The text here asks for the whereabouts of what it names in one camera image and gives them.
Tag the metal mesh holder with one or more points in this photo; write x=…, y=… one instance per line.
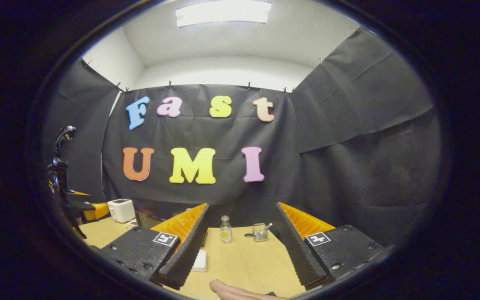
x=259, y=233

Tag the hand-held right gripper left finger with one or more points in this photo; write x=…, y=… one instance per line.
x=188, y=250

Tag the white rectangular tray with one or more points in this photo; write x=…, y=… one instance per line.
x=200, y=260

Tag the white divided seasoning dish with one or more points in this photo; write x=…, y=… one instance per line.
x=131, y=226

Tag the black electric oven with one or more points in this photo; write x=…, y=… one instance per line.
x=146, y=220

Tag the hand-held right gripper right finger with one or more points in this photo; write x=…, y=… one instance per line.
x=298, y=250

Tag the white toaster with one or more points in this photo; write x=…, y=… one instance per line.
x=121, y=210

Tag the large ceiling light panel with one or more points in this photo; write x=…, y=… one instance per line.
x=223, y=12

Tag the black backdrop cloth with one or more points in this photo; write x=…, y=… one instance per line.
x=348, y=146

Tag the clear glass bottle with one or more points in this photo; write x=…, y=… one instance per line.
x=226, y=231

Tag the metal spoon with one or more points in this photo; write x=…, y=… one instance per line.
x=268, y=226

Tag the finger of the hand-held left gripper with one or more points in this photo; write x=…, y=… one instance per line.
x=98, y=211

